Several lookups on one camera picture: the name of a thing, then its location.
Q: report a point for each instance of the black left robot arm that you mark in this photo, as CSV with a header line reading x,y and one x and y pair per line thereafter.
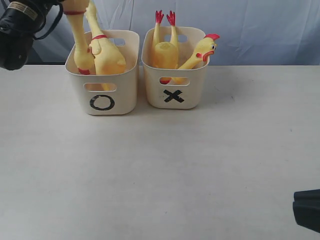
x,y
19,24

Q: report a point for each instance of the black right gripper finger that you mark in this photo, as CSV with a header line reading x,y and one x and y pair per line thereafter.
x,y
313,194
307,214

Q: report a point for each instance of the headless yellow chicken body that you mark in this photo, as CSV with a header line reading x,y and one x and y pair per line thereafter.
x,y
165,54

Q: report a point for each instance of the cream bin marked X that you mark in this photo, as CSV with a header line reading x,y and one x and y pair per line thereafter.
x,y
175,96

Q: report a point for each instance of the broken chicken head and neck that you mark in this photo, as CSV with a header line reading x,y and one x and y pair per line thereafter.
x,y
201,52

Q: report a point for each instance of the whole rubber chicken front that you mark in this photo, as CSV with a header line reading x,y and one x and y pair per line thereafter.
x,y
74,10

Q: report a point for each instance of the blue-grey backdrop curtain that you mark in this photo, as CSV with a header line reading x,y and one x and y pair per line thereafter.
x,y
252,32

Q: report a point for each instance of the cream bin marked O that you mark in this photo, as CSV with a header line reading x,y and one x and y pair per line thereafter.
x,y
109,94

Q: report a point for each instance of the whole rubber chicken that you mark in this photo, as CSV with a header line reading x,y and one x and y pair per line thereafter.
x,y
74,10
108,59

